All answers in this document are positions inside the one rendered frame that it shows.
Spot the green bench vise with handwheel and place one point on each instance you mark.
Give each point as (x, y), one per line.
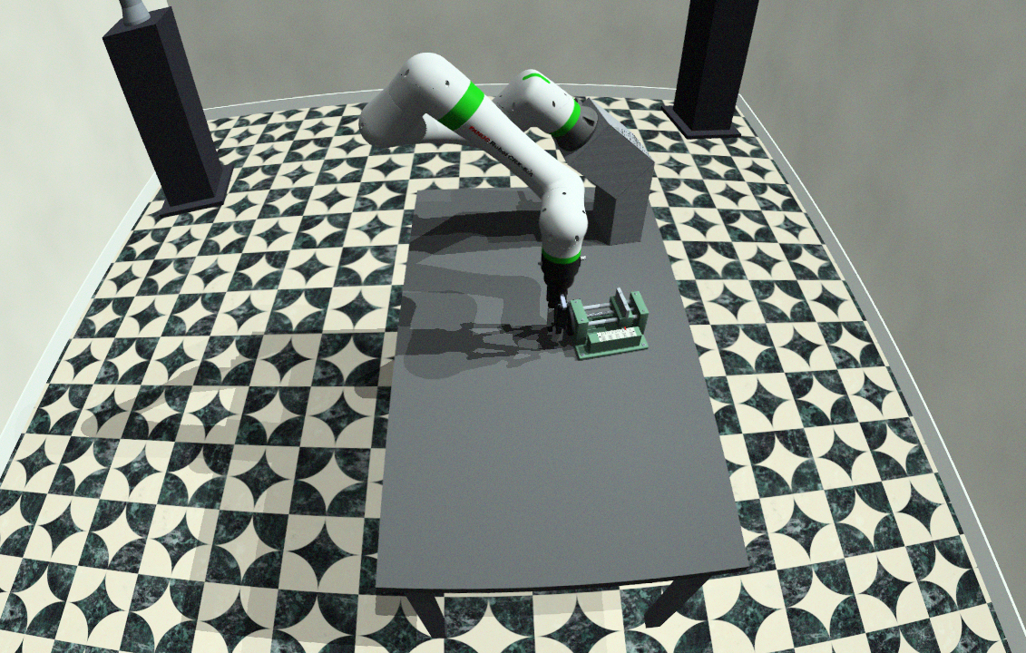
(605, 338)

